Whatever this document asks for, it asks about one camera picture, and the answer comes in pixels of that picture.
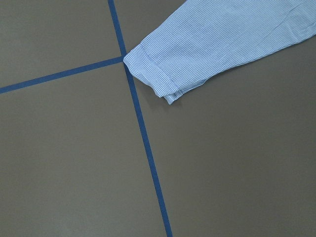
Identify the blue white striped shirt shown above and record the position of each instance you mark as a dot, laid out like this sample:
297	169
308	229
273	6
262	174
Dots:
203	38

